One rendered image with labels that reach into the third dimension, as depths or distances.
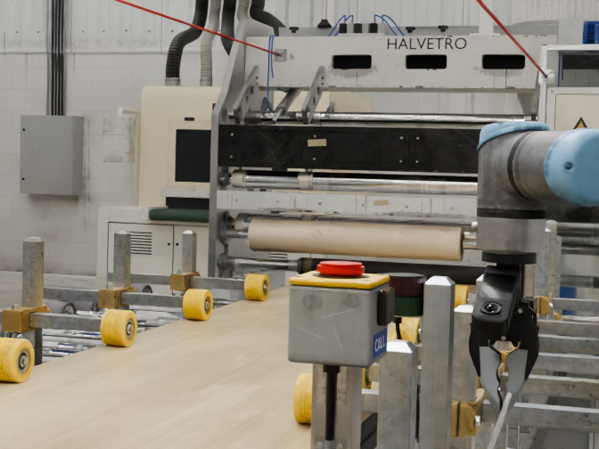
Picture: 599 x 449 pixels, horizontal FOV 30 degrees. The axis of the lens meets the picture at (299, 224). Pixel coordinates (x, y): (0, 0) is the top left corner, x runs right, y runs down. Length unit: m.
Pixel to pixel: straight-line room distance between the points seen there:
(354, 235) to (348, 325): 3.18
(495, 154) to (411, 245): 2.60
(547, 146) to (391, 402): 0.38
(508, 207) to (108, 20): 10.34
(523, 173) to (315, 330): 0.55
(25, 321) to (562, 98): 2.10
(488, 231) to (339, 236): 2.65
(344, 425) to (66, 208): 10.88
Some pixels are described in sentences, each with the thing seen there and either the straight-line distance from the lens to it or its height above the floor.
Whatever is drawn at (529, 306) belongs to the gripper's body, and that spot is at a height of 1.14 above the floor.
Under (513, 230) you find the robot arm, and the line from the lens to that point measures 1.45.
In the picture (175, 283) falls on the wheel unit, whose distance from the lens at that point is 3.44.
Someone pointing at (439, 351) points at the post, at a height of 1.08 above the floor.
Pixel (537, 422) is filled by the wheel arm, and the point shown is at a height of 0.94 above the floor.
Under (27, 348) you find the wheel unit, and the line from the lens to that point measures 2.13.
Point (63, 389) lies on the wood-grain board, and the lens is 2.06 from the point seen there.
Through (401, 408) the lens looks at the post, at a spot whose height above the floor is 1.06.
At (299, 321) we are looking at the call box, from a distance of 0.91.
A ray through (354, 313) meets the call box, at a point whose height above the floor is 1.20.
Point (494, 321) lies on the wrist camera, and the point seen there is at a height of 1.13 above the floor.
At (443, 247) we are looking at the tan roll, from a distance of 4.02.
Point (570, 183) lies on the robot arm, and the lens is 1.34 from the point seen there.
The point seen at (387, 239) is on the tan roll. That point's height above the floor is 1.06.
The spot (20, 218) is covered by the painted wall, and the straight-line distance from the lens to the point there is 12.03.
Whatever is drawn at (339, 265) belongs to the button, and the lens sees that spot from 0.92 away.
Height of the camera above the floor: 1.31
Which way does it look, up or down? 3 degrees down
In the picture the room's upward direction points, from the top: 2 degrees clockwise
